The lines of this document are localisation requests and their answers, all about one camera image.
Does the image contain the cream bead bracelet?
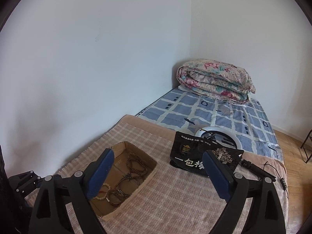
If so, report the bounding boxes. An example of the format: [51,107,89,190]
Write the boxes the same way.
[94,183,112,201]

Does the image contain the brown wooden bead necklace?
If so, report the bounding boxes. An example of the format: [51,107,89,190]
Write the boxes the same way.
[107,152,149,205]

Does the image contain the open cardboard box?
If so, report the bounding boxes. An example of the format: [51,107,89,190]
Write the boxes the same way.
[90,142,158,221]

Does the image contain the black snack bag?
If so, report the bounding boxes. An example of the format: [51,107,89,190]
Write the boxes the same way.
[170,132,244,176]

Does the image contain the blue checked bed sheet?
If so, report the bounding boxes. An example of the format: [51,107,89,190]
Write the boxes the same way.
[137,88,284,162]

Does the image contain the black clothes rack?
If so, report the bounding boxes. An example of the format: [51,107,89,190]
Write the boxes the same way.
[300,130,312,164]

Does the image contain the folded floral quilt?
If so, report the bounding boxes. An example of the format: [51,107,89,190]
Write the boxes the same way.
[176,59,256,105]

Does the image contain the white ring light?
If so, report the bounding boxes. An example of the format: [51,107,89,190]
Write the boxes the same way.
[195,126,243,150]

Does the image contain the black cable with switch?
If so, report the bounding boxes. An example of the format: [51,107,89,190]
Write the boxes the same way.
[262,146,291,200]

